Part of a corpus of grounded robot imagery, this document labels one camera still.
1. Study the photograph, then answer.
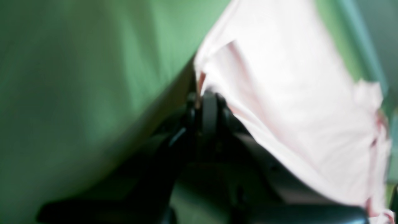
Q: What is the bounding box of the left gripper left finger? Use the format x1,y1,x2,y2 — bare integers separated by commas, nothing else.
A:
36,93,197,224

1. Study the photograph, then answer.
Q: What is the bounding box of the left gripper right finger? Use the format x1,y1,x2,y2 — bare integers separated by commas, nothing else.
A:
201,91,369,224

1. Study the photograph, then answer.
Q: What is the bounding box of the pink t-shirt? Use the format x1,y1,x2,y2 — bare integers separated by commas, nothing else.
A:
194,0,396,224

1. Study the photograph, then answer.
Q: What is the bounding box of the green table cloth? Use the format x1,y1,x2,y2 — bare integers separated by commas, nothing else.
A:
0,0,398,224

